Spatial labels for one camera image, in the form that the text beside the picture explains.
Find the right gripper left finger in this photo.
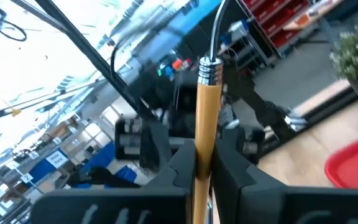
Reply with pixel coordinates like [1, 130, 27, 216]
[30, 139, 198, 224]

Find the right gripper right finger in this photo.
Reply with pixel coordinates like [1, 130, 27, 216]
[211, 138, 358, 224]

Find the red plastic tray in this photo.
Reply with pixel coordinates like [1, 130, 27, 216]
[324, 129, 358, 190]

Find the red bin shelf rack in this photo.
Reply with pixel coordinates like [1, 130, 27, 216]
[240, 0, 311, 48]

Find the black table edge rail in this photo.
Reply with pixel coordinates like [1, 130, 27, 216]
[258, 89, 358, 152]

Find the black frame pole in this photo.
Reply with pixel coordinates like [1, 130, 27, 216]
[11, 0, 155, 119]

